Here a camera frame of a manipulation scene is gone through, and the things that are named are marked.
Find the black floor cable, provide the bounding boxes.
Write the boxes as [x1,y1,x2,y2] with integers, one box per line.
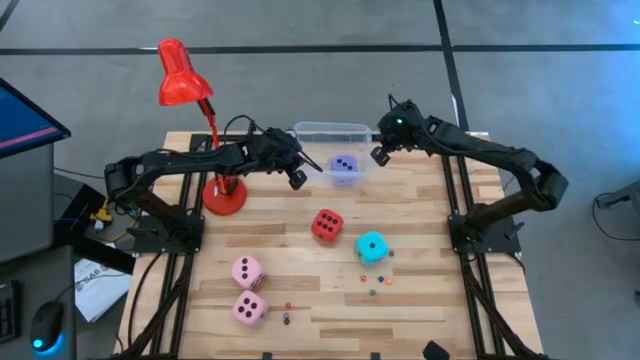
[592,192,640,242]

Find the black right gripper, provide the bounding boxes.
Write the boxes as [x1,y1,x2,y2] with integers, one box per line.
[370,98,434,168]

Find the white paper booklet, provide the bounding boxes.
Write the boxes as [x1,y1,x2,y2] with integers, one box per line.
[73,258,134,324]

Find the black table frame rails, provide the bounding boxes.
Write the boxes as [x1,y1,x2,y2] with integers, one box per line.
[117,132,211,360]
[439,149,549,360]

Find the black hanging cable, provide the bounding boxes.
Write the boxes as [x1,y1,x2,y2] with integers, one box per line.
[127,252,164,351]

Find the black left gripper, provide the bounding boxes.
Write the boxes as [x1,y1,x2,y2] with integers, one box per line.
[244,127,325,192]

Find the pink foam die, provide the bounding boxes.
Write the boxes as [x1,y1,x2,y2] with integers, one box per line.
[232,289,270,328]
[231,255,267,291]

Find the lavender foam die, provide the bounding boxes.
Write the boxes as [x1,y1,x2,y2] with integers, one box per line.
[330,154,360,187]

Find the black computer mouse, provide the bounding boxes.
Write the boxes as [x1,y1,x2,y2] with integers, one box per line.
[29,300,65,354]

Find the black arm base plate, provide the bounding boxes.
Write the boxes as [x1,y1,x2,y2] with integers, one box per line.
[448,213,521,254]
[132,214,205,254]

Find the blue-screen monitor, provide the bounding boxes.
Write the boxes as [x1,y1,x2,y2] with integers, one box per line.
[0,77,72,160]

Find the black keyboard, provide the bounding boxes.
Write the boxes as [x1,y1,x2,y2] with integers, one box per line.
[0,279,22,344]

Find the black rounded object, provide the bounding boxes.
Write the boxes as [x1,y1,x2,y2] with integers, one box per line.
[422,340,451,360]

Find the red foam die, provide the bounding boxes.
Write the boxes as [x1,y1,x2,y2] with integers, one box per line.
[311,208,345,244]

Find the clear plastic bin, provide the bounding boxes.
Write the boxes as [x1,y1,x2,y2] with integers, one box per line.
[293,121,375,189]

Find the teal foam die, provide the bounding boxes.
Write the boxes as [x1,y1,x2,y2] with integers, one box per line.
[354,230,390,266]

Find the red desk lamp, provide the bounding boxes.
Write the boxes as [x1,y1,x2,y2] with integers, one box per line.
[157,38,249,217]

